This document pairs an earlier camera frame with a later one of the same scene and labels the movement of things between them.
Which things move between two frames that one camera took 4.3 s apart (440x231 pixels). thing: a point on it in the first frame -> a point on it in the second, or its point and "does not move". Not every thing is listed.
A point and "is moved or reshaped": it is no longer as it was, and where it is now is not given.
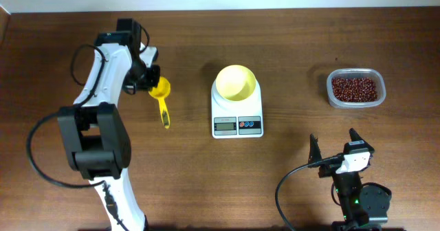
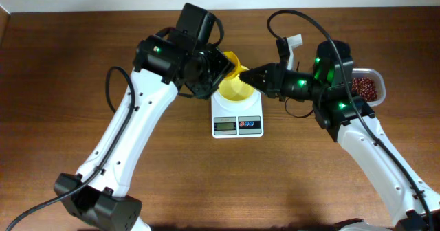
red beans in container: x=354 y=89 does not move
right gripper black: x=328 y=169 -> x=272 y=85
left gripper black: x=133 y=89 -> x=217 y=69
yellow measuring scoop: x=160 y=92 is moved or reshaped
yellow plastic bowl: x=235 y=82 does not move
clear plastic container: x=355 y=88 does not move
